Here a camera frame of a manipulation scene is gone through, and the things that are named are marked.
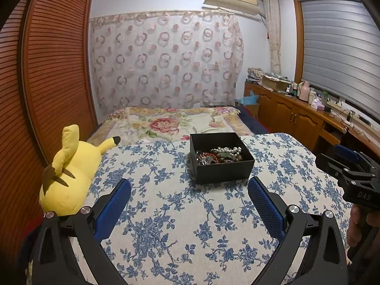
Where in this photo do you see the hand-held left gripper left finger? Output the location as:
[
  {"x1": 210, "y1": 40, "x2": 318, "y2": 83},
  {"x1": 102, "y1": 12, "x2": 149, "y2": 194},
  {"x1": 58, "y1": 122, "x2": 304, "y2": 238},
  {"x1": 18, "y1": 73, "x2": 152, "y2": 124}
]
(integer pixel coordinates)
[{"x1": 31, "y1": 178, "x2": 133, "y2": 285}]

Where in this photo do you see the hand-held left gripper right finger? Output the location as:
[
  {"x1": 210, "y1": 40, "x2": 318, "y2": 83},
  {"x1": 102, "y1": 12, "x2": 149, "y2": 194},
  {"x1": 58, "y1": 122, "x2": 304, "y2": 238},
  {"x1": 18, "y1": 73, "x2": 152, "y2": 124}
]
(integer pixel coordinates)
[{"x1": 247, "y1": 176, "x2": 349, "y2": 285}]

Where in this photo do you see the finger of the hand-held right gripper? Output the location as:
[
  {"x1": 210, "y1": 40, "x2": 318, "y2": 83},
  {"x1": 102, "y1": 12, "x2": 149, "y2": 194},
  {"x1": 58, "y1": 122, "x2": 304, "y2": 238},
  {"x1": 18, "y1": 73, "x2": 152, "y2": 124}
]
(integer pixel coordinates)
[
  {"x1": 333, "y1": 144, "x2": 362, "y2": 163},
  {"x1": 315, "y1": 153, "x2": 354, "y2": 182}
]

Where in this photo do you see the black square box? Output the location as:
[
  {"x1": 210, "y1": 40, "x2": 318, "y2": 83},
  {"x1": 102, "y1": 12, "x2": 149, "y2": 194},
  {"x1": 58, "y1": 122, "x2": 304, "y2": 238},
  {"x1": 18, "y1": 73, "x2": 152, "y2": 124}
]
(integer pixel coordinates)
[{"x1": 189, "y1": 133, "x2": 256, "y2": 185}]

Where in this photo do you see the brown wooden bead bracelet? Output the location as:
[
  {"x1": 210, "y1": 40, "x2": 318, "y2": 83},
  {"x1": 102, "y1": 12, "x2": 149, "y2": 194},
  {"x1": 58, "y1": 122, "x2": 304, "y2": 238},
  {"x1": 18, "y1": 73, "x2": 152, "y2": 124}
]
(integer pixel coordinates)
[{"x1": 212, "y1": 151, "x2": 244, "y2": 164}]

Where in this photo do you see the white pearl necklace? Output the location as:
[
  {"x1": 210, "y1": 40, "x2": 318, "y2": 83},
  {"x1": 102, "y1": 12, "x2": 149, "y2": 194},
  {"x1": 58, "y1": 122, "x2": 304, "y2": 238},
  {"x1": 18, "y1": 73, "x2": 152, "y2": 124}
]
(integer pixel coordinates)
[{"x1": 210, "y1": 146, "x2": 242, "y2": 158}]

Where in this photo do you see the red braided string bracelet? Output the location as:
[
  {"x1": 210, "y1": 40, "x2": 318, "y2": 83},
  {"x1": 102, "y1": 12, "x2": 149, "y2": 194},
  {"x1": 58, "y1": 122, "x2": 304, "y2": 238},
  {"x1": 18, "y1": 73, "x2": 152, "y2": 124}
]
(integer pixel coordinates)
[{"x1": 194, "y1": 151, "x2": 214, "y2": 162}]

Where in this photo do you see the person's right hand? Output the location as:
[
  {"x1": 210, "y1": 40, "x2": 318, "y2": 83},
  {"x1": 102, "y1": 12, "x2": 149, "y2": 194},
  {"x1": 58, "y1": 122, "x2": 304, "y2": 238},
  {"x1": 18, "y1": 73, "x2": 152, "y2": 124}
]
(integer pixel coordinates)
[{"x1": 347, "y1": 205, "x2": 362, "y2": 247}]

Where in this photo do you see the yellow plush toy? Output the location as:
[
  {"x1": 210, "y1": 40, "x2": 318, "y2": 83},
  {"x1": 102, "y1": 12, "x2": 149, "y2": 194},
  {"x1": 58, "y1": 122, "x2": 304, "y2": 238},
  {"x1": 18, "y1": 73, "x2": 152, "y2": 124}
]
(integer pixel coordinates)
[{"x1": 38, "y1": 124, "x2": 122, "y2": 217}]

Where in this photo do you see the wooden cabinet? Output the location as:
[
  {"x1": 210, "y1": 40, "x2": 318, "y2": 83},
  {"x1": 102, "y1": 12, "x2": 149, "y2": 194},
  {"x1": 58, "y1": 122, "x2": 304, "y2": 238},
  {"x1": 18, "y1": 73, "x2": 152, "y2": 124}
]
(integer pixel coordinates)
[{"x1": 244, "y1": 81, "x2": 380, "y2": 155}]

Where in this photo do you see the blue floral bed sheet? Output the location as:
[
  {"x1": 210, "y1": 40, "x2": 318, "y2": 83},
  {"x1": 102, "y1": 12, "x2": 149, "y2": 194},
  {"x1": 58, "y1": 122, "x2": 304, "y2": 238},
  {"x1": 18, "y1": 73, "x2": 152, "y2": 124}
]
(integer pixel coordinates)
[{"x1": 27, "y1": 132, "x2": 354, "y2": 285}]

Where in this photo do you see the pink kettle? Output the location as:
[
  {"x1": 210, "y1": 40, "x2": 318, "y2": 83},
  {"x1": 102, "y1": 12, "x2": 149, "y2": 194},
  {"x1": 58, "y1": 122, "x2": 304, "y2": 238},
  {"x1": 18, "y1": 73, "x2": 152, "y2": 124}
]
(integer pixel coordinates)
[{"x1": 298, "y1": 81, "x2": 311, "y2": 101}]

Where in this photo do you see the dark blue bed cover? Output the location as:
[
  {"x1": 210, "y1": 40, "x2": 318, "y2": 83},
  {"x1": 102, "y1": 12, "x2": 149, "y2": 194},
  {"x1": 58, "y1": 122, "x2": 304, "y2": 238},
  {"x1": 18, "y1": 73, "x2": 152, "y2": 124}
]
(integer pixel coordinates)
[{"x1": 235, "y1": 105, "x2": 259, "y2": 135}]

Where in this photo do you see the cardboard box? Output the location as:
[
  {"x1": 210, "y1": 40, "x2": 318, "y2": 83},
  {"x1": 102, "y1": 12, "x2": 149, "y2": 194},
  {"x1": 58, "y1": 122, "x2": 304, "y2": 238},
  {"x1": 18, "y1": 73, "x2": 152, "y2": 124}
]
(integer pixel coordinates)
[{"x1": 261, "y1": 75, "x2": 290, "y2": 92}]

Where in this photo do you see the box with blue tissue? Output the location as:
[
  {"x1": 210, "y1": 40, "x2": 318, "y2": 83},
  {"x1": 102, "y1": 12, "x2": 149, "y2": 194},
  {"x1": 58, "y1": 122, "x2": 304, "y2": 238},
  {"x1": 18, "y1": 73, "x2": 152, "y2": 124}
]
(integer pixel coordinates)
[{"x1": 242, "y1": 90, "x2": 260, "y2": 119}]

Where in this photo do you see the beige floral blanket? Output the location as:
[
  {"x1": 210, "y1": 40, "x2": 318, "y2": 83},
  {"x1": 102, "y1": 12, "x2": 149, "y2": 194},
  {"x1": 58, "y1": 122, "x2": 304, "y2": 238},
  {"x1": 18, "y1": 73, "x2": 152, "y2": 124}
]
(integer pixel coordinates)
[{"x1": 86, "y1": 106, "x2": 253, "y2": 147}]

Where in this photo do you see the grey window blind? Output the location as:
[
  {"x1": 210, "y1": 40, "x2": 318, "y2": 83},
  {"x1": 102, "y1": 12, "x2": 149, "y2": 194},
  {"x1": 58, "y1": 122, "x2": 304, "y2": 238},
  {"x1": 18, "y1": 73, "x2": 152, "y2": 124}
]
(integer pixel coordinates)
[{"x1": 298, "y1": 0, "x2": 380, "y2": 112}]

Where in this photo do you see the patterned bag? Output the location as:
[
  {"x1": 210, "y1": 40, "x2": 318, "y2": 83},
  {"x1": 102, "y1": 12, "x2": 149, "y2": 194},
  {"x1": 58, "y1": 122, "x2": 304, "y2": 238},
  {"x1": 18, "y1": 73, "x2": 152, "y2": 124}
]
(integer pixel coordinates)
[{"x1": 246, "y1": 68, "x2": 264, "y2": 83}]

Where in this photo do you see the tied beige side curtain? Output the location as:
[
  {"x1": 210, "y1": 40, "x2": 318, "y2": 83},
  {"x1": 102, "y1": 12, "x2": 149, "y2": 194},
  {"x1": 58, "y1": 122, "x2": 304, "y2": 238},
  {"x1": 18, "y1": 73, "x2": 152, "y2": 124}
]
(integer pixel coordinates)
[{"x1": 263, "y1": 0, "x2": 282, "y2": 75}]

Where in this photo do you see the wooden slatted wardrobe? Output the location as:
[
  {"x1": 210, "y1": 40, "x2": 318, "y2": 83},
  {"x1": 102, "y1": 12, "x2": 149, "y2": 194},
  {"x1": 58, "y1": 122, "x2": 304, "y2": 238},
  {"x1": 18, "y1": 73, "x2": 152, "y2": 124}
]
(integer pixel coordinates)
[{"x1": 0, "y1": 0, "x2": 98, "y2": 244}]

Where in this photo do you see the sheer curtain with circle pattern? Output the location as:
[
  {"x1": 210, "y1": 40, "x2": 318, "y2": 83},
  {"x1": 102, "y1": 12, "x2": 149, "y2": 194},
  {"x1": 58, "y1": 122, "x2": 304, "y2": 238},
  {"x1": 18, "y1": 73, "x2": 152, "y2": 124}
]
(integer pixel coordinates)
[{"x1": 89, "y1": 10, "x2": 245, "y2": 116}]

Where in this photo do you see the white power strip with cables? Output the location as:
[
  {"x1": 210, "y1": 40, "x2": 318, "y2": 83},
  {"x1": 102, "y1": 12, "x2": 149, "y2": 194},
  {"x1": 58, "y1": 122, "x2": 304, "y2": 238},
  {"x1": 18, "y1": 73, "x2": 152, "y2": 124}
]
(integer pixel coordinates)
[{"x1": 329, "y1": 108, "x2": 361, "y2": 129}]

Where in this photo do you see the wooden window frame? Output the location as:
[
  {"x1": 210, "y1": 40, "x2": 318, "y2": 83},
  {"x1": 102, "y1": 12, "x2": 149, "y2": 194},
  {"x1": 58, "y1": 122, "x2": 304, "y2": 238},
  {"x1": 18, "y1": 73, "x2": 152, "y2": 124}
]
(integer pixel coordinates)
[{"x1": 292, "y1": 0, "x2": 380, "y2": 87}]

